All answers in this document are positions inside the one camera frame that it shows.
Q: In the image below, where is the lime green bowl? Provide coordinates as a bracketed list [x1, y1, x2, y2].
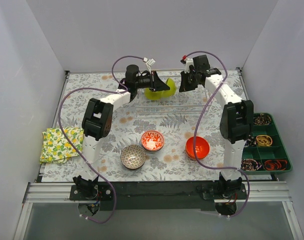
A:
[162, 78, 177, 98]
[144, 88, 163, 101]

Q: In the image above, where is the white wire dish rack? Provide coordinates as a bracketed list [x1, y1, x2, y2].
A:
[133, 85, 211, 117]

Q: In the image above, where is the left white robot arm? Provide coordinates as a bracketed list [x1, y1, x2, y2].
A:
[73, 64, 170, 200]

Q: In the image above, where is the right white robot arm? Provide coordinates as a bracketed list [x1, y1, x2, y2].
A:
[179, 51, 254, 199]

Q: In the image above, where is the floral patterned table mat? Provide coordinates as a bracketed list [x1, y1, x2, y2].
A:
[41, 73, 224, 183]

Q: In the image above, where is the red white floral bowl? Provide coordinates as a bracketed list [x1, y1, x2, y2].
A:
[141, 130, 165, 152]

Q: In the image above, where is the orange red bowl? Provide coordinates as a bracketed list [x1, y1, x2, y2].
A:
[185, 136, 210, 160]

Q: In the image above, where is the grey geometric patterned bowl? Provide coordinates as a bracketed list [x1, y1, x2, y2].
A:
[120, 144, 146, 170]

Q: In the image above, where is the black dotted rolled ribbon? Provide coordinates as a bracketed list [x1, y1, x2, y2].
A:
[244, 135, 257, 148]

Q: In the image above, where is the yellow rolled ribbon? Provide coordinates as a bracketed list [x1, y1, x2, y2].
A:
[256, 135, 273, 147]

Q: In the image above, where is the dark floral rolled ribbon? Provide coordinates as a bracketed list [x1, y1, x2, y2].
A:
[241, 158, 262, 172]

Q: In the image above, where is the lemon print folded cloth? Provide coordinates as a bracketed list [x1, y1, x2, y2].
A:
[39, 127, 83, 164]

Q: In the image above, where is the green compartment tray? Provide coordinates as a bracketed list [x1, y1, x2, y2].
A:
[242, 112, 292, 175]

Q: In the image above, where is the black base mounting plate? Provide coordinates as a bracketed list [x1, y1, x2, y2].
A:
[69, 181, 247, 211]

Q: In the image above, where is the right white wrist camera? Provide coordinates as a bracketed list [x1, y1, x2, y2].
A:
[181, 55, 194, 73]

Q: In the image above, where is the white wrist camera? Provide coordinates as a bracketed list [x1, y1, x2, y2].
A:
[143, 57, 156, 72]
[181, 55, 194, 73]

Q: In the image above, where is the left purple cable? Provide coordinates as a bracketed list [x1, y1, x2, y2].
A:
[57, 55, 147, 224]

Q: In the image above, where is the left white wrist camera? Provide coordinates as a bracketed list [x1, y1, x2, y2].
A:
[143, 57, 156, 72]

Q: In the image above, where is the aluminium front rail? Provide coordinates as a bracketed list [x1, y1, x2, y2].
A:
[23, 181, 292, 203]

